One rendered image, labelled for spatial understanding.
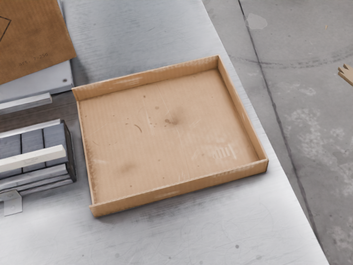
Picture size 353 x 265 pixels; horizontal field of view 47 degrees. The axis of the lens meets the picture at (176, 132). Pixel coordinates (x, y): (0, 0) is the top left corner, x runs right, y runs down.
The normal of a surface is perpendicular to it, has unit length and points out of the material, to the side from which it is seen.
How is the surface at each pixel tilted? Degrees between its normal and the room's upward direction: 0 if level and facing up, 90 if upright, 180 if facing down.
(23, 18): 90
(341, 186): 0
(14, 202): 0
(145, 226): 0
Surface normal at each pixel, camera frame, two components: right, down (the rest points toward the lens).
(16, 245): -0.06, -0.57
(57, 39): 0.43, 0.72
